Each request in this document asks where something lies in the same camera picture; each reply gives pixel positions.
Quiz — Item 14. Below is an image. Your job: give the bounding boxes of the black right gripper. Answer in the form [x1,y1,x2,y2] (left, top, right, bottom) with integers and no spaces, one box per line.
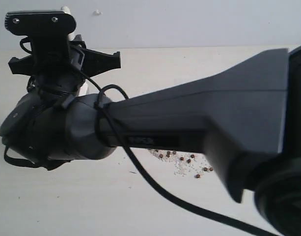
[8,35,121,96]

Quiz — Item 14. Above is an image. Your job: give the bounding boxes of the white wide paint brush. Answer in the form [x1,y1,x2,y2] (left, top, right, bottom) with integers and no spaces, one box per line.
[60,5,89,96]

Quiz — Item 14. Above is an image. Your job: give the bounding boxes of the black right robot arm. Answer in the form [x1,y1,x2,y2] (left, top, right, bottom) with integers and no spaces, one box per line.
[0,35,301,236]

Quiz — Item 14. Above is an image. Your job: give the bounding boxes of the scattered rice and brown pellets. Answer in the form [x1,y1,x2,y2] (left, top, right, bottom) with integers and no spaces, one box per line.
[115,147,215,179]

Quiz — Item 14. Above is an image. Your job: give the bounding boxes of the small white wall blob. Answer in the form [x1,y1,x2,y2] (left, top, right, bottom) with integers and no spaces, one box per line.
[92,9,102,16]

